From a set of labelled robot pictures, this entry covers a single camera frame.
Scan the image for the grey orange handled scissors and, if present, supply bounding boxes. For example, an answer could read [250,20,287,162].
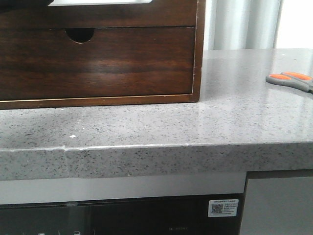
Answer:
[266,71,313,93]

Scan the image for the wooden drawer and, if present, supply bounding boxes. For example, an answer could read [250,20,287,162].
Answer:
[0,27,194,100]
[0,0,198,29]

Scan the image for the dark wooden drawer cabinet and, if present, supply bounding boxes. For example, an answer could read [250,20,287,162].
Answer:
[0,0,205,109]

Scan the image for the black glass built-in appliance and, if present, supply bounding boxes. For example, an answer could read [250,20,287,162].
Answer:
[0,193,244,235]

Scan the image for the white QR code sticker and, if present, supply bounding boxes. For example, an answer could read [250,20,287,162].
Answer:
[208,199,239,218]

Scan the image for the white curtain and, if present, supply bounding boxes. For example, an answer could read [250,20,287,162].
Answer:
[203,0,283,50]

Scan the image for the grey cabinet door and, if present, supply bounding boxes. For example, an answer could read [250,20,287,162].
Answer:
[240,170,313,235]

